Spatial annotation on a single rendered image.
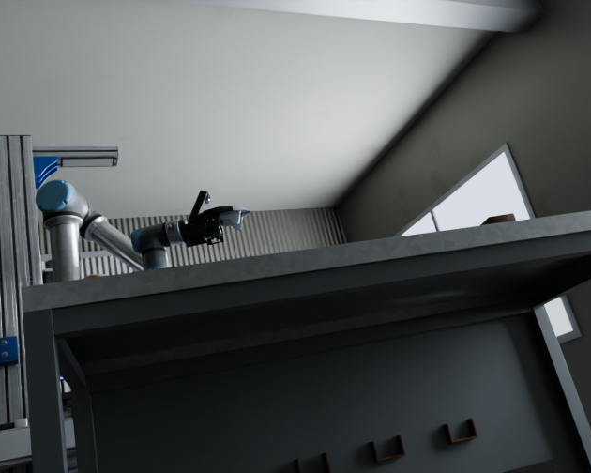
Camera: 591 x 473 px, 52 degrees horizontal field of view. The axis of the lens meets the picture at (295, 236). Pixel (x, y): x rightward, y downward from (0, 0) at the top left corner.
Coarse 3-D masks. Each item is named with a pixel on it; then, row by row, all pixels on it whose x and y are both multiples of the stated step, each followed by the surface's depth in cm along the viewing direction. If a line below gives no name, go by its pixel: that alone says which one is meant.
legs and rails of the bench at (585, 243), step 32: (416, 256) 108; (448, 256) 110; (480, 256) 111; (512, 256) 113; (544, 256) 114; (576, 256) 119; (224, 288) 98; (256, 288) 100; (288, 288) 101; (320, 288) 102; (352, 288) 103; (576, 288) 161; (32, 320) 90; (64, 320) 91; (96, 320) 92; (128, 320) 93; (160, 320) 96; (32, 352) 88; (64, 352) 105; (32, 384) 86; (32, 416) 85; (32, 448) 83; (64, 448) 86
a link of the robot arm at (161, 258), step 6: (144, 252) 179; (150, 252) 178; (156, 252) 178; (162, 252) 179; (144, 258) 178; (150, 258) 177; (156, 258) 177; (162, 258) 178; (144, 264) 178; (150, 264) 177; (156, 264) 177; (162, 264) 178; (168, 264) 180
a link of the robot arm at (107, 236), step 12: (96, 216) 198; (84, 228) 196; (96, 228) 196; (108, 228) 196; (96, 240) 196; (108, 240) 194; (120, 240) 194; (120, 252) 193; (132, 252) 192; (132, 264) 192
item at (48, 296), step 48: (384, 240) 108; (432, 240) 110; (480, 240) 112; (48, 288) 92; (96, 288) 93; (144, 288) 95; (192, 288) 110; (384, 288) 142; (432, 288) 154; (480, 288) 167; (528, 288) 180; (96, 336) 125; (144, 336) 134; (192, 336) 144; (240, 336) 156; (288, 336) 159
